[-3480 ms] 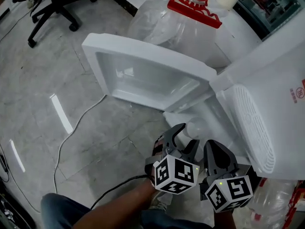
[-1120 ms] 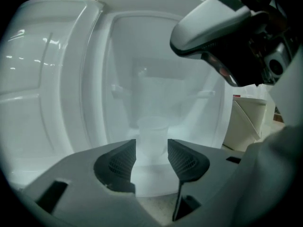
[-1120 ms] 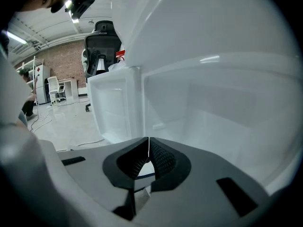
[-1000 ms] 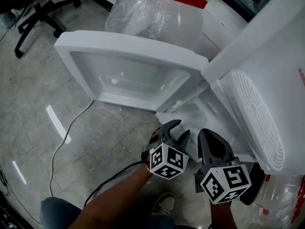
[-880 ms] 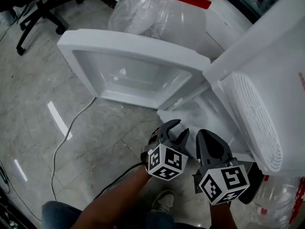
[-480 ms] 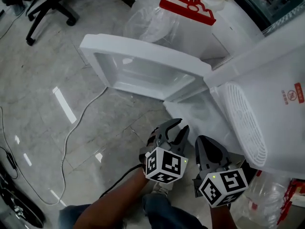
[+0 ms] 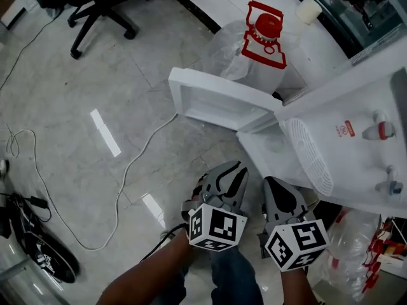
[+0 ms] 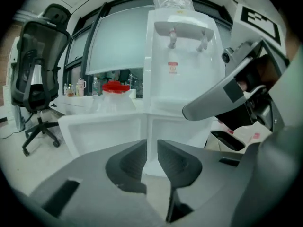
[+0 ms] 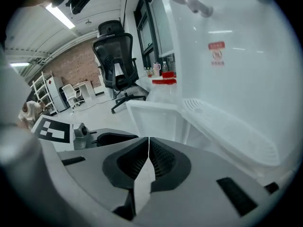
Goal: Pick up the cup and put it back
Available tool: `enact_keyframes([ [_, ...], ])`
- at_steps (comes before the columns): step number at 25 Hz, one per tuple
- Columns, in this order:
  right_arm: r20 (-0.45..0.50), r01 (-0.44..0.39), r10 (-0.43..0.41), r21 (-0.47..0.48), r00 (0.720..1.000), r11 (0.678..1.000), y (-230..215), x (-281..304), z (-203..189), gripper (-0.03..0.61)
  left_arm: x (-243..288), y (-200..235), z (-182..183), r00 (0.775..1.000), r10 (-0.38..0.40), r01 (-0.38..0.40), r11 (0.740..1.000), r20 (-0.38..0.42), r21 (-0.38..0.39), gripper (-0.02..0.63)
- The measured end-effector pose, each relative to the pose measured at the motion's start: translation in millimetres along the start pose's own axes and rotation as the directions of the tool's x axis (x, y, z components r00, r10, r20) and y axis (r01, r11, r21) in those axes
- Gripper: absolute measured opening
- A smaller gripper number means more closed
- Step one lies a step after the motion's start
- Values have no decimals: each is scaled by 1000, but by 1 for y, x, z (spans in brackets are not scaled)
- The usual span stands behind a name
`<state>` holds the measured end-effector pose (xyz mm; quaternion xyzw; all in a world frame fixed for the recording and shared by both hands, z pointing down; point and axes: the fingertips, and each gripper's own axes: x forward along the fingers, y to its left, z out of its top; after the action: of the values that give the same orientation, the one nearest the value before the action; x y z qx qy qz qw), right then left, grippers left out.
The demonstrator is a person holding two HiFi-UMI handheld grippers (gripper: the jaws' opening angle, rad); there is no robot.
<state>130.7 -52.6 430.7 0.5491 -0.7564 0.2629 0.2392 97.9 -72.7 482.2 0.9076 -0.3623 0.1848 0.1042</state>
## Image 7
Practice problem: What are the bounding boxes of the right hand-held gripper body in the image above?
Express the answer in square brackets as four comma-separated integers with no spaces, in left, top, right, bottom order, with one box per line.
[263,187,330,272]

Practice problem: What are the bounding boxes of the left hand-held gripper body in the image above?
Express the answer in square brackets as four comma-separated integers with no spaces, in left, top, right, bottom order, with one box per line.
[181,182,248,253]

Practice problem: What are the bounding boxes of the person's left forearm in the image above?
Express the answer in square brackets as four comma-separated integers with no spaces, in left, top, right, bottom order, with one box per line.
[98,230,195,305]

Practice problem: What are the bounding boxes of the person's right forearm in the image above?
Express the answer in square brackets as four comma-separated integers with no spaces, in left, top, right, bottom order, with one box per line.
[279,265,316,305]

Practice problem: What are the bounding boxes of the person's left hand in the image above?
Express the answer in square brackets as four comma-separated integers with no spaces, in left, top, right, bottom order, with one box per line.
[191,177,205,203]

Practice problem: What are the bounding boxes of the white drip tray grille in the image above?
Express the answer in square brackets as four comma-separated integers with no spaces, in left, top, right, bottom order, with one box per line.
[282,117,335,197]

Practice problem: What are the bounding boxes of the person's blue jeans legs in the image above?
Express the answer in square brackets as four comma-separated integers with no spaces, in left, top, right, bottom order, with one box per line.
[171,246,265,305]

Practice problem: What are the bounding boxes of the person's grey shoe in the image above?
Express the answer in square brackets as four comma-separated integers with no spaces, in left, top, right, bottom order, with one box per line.
[158,229,179,244]

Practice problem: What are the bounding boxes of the empty clear plastic bottle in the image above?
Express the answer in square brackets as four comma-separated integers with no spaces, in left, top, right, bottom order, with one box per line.
[326,207,382,302]

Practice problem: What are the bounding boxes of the white dispenser cabinet door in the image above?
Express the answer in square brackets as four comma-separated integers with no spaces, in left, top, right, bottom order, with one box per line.
[167,67,282,133]

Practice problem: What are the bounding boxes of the white water dispenser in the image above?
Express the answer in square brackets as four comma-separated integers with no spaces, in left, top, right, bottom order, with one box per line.
[237,64,407,219]

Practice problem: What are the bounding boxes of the grey dispenser tap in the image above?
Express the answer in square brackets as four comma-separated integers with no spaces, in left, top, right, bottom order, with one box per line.
[374,165,404,196]

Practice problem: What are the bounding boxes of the large clear water bottle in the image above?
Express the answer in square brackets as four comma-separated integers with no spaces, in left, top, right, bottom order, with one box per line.
[205,0,287,95]

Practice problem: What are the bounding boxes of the red dispenser tap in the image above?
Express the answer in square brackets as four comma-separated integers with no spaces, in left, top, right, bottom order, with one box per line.
[361,109,397,141]

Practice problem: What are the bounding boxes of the black sneaker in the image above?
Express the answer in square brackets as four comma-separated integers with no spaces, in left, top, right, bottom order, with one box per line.
[22,230,80,284]

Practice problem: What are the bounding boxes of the white counter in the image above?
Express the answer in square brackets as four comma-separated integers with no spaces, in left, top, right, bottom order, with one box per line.
[155,0,350,92]

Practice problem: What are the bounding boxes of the cream paper roll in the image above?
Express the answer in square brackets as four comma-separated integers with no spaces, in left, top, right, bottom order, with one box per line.
[294,0,324,25]

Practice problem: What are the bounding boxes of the glass display cabinet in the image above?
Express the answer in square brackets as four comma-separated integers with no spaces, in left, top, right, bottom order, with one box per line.
[301,0,407,67]

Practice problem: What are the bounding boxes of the black office chair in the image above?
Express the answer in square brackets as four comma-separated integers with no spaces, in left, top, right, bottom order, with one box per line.
[25,0,154,60]

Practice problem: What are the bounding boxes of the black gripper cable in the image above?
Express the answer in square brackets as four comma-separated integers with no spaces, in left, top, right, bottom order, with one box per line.
[139,223,189,263]

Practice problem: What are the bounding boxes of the red plastic bottle handles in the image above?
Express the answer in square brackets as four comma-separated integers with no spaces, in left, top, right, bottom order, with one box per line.
[364,216,397,294]

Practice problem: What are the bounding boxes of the white floor cable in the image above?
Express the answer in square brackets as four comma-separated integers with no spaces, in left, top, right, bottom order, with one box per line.
[5,112,179,251]

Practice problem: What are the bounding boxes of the black power adapter with cable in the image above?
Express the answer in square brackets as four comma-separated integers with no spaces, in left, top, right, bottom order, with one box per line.
[0,191,52,224]

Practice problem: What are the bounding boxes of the thin dark floor cable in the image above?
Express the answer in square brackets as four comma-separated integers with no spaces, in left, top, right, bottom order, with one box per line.
[0,8,64,92]

